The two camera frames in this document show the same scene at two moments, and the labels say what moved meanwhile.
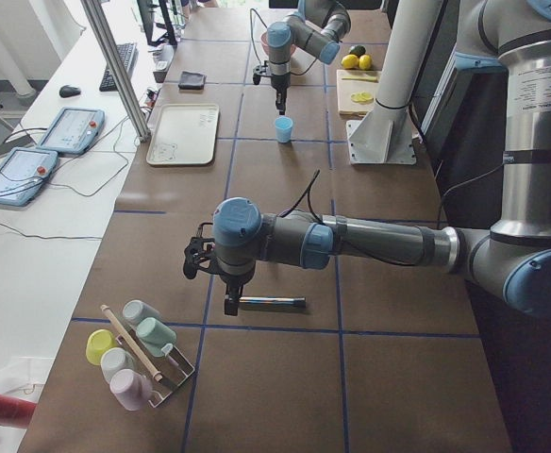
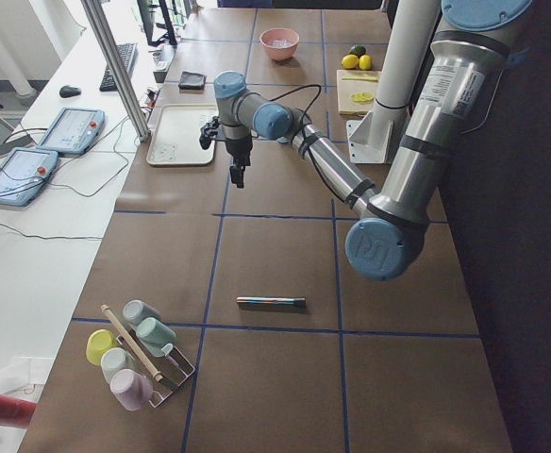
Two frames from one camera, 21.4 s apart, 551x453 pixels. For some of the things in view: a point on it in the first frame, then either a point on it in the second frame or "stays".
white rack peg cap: [167, 348] stays
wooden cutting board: [350, 81] stays
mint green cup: [156, 336] stays
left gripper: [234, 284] → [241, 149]
